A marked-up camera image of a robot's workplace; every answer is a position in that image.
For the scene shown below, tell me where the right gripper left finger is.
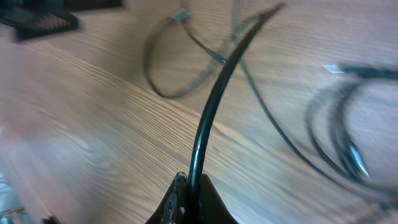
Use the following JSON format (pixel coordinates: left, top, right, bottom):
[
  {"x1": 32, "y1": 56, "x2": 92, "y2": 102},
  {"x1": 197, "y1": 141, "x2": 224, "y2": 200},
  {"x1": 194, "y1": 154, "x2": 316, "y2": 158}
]
[{"x1": 146, "y1": 172, "x2": 187, "y2": 224}]

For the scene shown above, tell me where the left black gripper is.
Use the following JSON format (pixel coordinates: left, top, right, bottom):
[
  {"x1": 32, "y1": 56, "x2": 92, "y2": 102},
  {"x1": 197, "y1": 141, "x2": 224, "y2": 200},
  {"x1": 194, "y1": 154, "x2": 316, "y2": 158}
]
[{"x1": 1, "y1": 0, "x2": 123, "y2": 42}]

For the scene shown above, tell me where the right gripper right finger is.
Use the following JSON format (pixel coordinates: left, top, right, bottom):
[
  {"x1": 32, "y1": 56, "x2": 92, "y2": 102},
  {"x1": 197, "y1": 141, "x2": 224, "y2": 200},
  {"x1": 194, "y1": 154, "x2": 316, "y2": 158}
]
[{"x1": 200, "y1": 174, "x2": 238, "y2": 224}]

